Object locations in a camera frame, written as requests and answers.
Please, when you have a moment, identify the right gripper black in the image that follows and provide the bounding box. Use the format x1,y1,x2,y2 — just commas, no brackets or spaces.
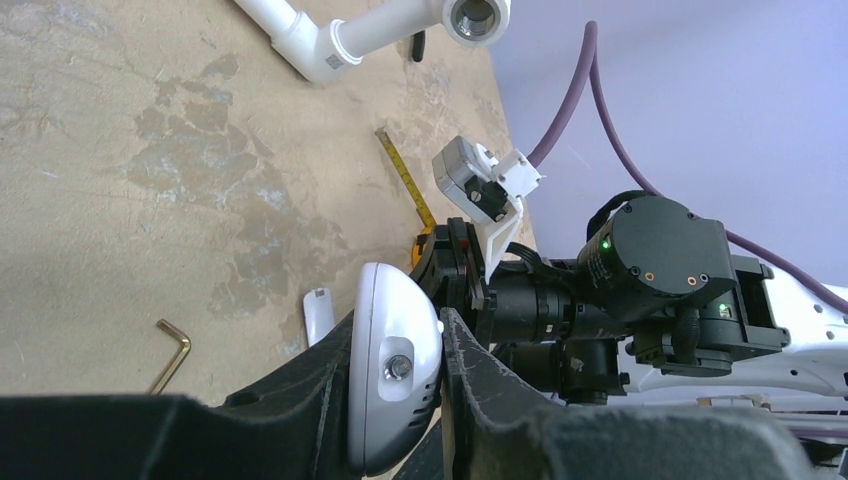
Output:
413,218,577,347

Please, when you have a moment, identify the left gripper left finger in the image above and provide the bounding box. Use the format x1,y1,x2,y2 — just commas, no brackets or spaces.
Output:
1,318,352,479

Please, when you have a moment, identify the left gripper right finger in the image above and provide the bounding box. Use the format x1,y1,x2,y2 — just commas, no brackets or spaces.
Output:
440,308,815,479

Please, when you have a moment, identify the white battery cover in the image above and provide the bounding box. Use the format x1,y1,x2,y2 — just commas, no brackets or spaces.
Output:
302,287,336,348

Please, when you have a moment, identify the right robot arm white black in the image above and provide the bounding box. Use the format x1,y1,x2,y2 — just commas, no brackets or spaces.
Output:
411,191,847,405

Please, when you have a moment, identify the yellow tape measure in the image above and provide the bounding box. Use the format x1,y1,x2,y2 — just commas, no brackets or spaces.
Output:
374,128,437,267

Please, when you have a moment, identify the small brown allen key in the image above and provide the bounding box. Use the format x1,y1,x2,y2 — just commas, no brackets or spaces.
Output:
146,319,193,397

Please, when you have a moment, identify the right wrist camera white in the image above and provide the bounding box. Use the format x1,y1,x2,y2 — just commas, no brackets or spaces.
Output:
432,136,542,281

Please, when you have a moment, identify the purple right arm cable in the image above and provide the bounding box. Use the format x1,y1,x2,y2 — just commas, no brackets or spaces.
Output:
526,19,848,316

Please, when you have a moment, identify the white PVC pipe frame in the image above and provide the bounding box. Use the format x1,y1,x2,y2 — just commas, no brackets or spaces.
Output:
236,0,511,84

